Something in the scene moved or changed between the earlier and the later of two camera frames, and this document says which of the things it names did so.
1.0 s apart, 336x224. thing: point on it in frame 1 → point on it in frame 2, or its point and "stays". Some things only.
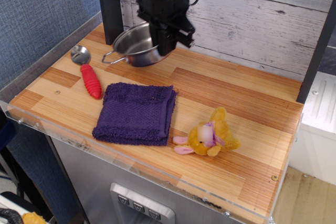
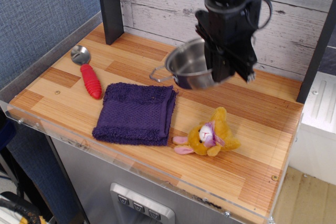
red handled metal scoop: x=80 y=55 stays
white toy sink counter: x=314 y=152 stays
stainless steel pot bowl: x=135 y=44 → x=187 y=64
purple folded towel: x=136 y=114 stays
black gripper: x=167 y=8 → x=229 y=45
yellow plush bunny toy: x=209 y=138 stays
